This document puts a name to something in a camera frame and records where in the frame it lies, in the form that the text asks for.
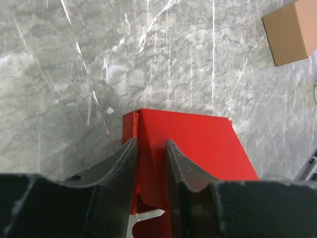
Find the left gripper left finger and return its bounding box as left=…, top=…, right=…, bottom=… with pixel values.
left=0, top=138, right=138, bottom=238

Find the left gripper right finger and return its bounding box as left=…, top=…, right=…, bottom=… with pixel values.
left=165, top=140, right=317, bottom=238

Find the red paper box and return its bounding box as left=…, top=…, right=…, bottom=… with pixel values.
left=122, top=109, right=258, bottom=238

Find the brown cardboard box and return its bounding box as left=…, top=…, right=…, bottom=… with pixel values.
left=262, top=0, right=317, bottom=66

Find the aluminium frame rail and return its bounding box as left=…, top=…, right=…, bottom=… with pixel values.
left=294, top=150, right=317, bottom=181

